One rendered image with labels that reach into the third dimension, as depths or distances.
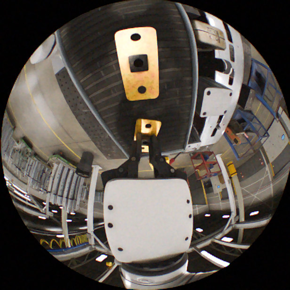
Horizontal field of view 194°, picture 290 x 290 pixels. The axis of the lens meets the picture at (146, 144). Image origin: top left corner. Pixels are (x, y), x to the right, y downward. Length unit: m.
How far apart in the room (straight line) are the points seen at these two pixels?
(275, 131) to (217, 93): 7.91
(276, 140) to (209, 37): 7.97
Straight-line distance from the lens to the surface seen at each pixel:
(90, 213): 3.65
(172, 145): 0.18
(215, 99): 0.23
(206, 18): 0.40
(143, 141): 0.15
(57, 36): 0.16
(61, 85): 0.82
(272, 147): 8.18
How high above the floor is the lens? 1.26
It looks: 37 degrees down
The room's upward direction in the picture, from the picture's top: 176 degrees clockwise
